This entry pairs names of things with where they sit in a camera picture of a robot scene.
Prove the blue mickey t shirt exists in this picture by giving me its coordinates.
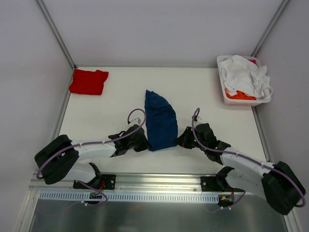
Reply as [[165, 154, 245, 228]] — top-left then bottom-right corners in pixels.
[[144, 90, 178, 152]]

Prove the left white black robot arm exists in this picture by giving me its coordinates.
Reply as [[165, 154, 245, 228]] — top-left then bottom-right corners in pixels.
[[34, 124, 150, 189]]

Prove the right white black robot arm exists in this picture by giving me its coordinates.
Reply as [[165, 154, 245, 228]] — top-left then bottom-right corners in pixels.
[[175, 123, 306, 215]]

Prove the white plastic laundry basket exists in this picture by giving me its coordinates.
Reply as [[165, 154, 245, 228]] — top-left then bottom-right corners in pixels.
[[216, 55, 273, 107]]

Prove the orange t shirt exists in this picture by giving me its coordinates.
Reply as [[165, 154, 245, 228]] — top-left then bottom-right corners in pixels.
[[225, 88, 256, 101]]

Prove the white t shirt pile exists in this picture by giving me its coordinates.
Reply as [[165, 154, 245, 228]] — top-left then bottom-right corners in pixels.
[[219, 55, 275, 100]]

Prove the folded red t shirt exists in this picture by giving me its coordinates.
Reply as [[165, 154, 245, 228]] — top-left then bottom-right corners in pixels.
[[69, 69, 109, 96]]

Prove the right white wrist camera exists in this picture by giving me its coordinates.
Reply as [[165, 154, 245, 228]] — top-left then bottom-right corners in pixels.
[[193, 116, 203, 126]]

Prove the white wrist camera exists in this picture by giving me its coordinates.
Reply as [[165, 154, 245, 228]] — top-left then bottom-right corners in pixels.
[[193, 116, 203, 126], [128, 117, 142, 127]]

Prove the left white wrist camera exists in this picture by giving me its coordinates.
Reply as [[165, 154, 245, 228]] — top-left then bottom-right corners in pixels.
[[128, 117, 142, 127]]

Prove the aluminium mounting rail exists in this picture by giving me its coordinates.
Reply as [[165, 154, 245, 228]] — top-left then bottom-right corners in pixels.
[[28, 171, 266, 195]]

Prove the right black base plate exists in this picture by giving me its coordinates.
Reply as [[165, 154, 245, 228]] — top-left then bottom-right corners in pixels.
[[200, 176, 229, 192]]

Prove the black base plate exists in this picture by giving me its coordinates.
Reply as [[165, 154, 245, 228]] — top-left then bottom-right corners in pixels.
[[73, 174, 116, 190], [200, 176, 229, 192]]

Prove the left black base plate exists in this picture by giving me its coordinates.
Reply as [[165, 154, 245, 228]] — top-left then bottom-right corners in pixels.
[[73, 174, 116, 190]]

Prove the white slotted cable duct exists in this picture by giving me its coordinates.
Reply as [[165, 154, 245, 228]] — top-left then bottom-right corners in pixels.
[[38, 190, 219, 204]]

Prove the right aluminium frame post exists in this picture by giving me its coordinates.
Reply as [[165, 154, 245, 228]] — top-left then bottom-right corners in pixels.
[[251, 0, 291, 57]]

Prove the aluminium frame post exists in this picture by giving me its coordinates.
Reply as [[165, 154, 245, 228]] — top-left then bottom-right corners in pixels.
[[251, 0, 291, 57], [35, 0, 76, 69]]

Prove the left aluminium frame post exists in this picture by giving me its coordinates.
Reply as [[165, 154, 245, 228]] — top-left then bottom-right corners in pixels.
[[35, 0, 76, 69]]

